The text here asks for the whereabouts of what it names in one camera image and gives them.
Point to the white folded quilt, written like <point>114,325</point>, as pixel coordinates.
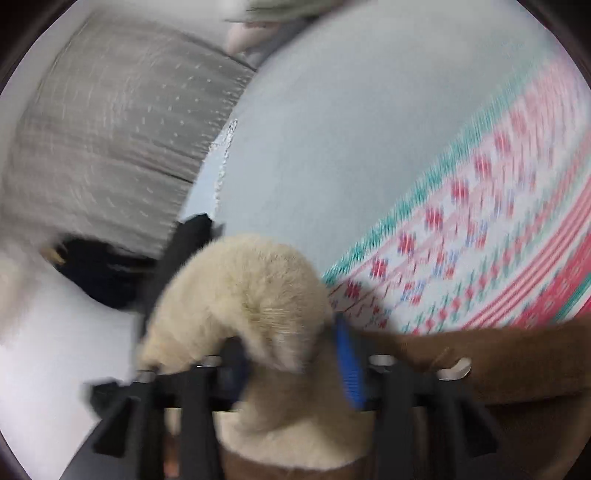
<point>251,34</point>

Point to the grey dotted curtain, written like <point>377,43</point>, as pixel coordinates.
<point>115,129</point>

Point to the bed with grey sheet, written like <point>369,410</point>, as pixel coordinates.
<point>346,138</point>

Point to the brown coat with cream fur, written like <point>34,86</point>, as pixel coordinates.
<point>508,369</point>

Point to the red green patterned blanket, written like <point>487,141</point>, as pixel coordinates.
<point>485,230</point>

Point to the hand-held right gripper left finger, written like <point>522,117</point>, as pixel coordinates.
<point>234,369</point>

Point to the black garment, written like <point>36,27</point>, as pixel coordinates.
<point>182,249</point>

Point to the black bag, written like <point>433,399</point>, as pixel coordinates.
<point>101,277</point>

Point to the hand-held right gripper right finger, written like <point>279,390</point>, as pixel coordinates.
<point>348,364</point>

